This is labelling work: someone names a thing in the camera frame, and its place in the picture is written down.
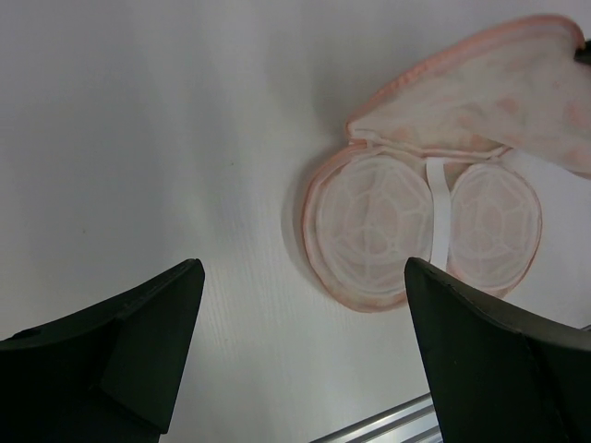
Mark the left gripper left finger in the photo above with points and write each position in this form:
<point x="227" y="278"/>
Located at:
<point x="110" y="372"/>

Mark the aluminium mounting rail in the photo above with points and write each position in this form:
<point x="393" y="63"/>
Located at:
<point x="411" y="421"/>

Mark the pink mesh laundry bag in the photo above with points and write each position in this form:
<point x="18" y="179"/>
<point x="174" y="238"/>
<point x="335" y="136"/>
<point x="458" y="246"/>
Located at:
<point x="424" y="173"/>

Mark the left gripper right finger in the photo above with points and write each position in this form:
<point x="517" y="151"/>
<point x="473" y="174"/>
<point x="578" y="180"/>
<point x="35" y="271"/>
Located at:
<point x="496" y="372"/>

